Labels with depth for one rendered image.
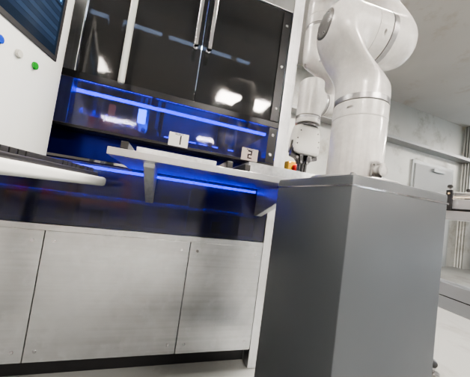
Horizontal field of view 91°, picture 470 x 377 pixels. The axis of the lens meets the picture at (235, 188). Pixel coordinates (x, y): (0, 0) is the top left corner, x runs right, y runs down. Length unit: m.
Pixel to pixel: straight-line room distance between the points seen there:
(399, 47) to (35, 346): 1.48
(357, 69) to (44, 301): 1.26
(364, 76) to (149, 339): 1.19
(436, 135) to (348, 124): 6.31
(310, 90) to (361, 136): 0.35
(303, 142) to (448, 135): 6.50
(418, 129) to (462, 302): 5.20
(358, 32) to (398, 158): 5.23
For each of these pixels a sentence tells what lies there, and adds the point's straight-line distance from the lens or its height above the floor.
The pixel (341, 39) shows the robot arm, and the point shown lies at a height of 1.17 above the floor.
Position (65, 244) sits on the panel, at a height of 0.53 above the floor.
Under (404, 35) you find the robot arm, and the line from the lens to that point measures 0.73.
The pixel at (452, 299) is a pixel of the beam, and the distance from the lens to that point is 1.49.
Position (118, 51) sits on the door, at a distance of 1.22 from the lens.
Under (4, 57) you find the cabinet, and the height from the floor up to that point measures 1.08.
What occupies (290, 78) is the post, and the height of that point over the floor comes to 1.45.
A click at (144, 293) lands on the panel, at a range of 1.13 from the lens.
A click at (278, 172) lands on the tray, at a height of 0.90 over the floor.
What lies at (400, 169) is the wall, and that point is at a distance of 5.83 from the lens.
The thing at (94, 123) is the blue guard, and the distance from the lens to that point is 1.11.
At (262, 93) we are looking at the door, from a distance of 1.26.
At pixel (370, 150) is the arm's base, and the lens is 0.57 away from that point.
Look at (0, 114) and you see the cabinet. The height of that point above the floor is 0.93.
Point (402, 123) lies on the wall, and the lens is 6.02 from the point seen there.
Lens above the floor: 0.79
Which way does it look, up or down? 3 degrees up
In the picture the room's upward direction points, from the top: 8 degrees clockwise
